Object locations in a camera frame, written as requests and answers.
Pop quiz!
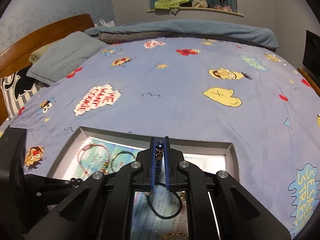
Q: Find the black cord bracelet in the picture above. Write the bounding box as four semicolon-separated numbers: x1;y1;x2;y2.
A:
146;181;183;220

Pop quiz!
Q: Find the dark blue bead bracelet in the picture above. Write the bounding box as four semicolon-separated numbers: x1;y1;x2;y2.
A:
155;139;165;181

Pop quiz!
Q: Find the green cord bracelet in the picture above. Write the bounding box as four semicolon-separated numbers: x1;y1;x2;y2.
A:
110;150;139;173

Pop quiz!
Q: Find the pink string bracelet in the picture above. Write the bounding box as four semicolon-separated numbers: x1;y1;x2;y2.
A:
76;142;111;176

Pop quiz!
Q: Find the printed paper sheet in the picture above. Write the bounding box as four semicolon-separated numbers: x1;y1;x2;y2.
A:
55;135;230;239

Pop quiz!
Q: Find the grey cardboard tray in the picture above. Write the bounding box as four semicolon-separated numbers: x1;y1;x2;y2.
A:
47;126;240;240

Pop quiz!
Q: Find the striped black white pillow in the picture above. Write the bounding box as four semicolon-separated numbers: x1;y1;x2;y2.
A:
1;65;48;119

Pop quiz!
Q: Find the Sesame Street bed sheet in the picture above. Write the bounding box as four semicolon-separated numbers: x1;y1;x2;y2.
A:
10;37;319;236

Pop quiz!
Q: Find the grey blue pillow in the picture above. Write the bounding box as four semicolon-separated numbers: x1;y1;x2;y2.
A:
27;31;106;86

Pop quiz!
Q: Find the wooden headboard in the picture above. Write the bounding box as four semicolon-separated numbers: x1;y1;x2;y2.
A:
0;13;95;126

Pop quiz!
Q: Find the olive green pillow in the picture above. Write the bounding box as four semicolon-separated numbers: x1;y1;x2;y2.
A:
28;41;57;64

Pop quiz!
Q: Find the blue folded blanket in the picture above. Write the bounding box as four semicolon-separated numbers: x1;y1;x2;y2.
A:
85;19;279;51

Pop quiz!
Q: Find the white plastic bag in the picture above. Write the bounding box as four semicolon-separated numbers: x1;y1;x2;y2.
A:
94;19;116;28

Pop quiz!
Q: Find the wooden tv stand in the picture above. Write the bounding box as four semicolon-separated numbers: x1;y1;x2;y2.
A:
298;68;320;96

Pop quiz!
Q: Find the wooden window sill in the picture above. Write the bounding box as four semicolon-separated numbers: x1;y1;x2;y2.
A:
146;7;244;17

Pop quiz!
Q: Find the green cloth on sill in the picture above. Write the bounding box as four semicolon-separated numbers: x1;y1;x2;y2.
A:
154;0;190;10

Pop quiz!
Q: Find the beige cloth on sill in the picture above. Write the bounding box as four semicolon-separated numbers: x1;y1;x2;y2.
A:
192;0;208;8

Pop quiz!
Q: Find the pink cloth on sill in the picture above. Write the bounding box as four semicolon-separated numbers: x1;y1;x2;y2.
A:
213;4;232;12

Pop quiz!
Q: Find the black television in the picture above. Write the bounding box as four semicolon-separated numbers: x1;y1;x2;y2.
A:
303;30;320;80

